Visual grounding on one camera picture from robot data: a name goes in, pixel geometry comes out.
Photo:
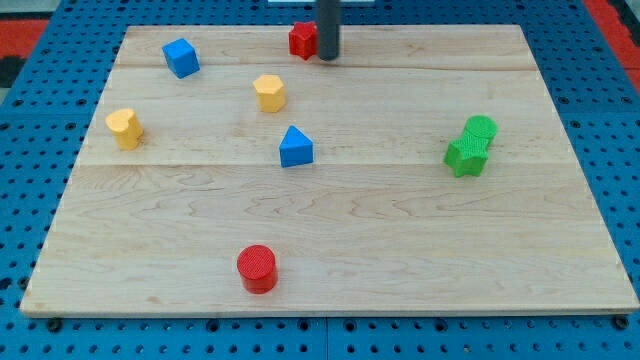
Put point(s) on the yellow hexagon block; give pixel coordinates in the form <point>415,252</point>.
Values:
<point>270,93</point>

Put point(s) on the yellow heart block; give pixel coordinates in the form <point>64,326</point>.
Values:
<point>125,127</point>

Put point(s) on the red star block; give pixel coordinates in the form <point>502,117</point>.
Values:
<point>302,39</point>

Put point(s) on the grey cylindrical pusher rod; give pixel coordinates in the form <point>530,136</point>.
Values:
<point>328,17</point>

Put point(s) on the wooden board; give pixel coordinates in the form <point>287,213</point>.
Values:
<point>376,225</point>

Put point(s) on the blue cube block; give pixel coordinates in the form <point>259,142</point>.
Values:
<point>181,58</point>

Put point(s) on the green cylinder block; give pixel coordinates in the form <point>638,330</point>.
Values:
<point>482,127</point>

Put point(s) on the blue triangle block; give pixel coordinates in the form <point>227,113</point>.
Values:
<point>295,148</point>

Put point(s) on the red cylinder block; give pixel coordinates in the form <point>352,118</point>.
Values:
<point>257,268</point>

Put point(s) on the green star block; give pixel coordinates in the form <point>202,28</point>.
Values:
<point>467,155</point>

